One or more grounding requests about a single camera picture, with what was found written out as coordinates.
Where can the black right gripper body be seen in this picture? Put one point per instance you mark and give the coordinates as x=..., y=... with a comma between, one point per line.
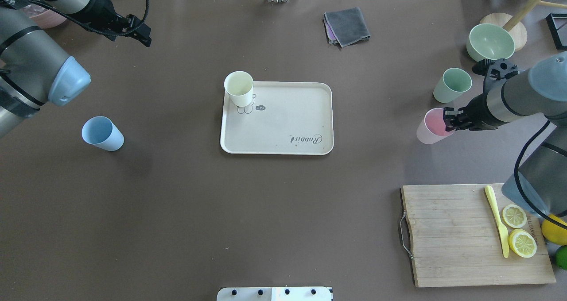
x=477, y=110

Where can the pink bowl with ice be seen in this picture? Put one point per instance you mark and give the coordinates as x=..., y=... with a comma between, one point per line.
x=44, y=18

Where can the wooden mug tree stand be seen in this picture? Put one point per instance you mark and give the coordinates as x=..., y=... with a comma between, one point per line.
x=513, y=24

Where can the whole yellow lemon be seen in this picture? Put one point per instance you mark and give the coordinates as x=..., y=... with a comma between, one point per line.
x=553, y=233

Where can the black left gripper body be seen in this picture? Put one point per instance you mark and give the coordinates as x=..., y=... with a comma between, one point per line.
x=102, y=8

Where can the grey folded cloth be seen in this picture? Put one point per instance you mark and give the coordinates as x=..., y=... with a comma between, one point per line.
x=345, y=27

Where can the lemon slice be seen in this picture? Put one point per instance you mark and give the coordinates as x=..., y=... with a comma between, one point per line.
x=522, y=243
x=514, y=216

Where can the cream rectangular tray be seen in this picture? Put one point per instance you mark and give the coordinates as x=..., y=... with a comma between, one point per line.
x=283, y=118

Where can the green cup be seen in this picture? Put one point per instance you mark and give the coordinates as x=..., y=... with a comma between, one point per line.
x=453, y=83

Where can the yellow plastic knife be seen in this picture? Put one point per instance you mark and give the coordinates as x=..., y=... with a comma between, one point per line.
x=501, y=228

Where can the blue cup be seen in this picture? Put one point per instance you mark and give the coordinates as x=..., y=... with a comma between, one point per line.
x=101, y=132

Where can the cream yellow cup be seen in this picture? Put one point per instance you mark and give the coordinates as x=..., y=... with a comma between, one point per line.
x=239, y=86

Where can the green lime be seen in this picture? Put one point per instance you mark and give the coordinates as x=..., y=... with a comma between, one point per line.
x=561, y=257

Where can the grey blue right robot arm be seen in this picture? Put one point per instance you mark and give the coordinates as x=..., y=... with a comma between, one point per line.
x=538, y=181

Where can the wooden cutting board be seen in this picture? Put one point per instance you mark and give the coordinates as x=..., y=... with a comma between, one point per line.
x=453, y=240

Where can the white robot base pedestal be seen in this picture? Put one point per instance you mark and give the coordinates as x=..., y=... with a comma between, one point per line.
x=285, y=293

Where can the pink cup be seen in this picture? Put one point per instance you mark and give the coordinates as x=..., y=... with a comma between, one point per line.
x=432, y=128

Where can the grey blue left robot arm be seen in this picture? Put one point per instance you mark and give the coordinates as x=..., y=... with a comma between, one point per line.
x=36, y=69

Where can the green bowl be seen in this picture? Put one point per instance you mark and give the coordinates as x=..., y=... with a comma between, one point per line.
x=489, y=41

